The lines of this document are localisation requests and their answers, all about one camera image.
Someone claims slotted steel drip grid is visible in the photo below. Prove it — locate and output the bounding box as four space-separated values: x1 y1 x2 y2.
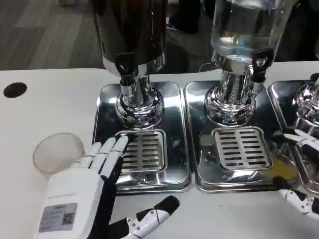
211 126 274 170
112 129 167 175

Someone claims black dispenser tap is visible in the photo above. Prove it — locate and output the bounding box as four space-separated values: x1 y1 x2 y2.
115 53 137 97
251 48 275 93

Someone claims steel drip tray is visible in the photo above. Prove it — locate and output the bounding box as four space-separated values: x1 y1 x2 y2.
183 80 301 194
267 80 319 195
87 81 192 194

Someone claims black round counter hole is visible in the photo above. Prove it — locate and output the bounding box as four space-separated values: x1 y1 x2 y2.
3 82 28 99

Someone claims clear drink dispenser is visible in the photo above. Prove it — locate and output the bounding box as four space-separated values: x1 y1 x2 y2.
203 0 295 125

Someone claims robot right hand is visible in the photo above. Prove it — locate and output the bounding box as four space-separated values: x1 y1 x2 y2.
272 128 319 221

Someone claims dark drink dispenser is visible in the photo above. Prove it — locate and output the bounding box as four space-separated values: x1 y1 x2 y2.
91 0 167 130

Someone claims person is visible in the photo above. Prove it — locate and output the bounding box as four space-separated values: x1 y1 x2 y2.
166 0 212 34

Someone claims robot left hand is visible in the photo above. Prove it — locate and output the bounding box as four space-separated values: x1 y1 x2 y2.
33 135 180 239

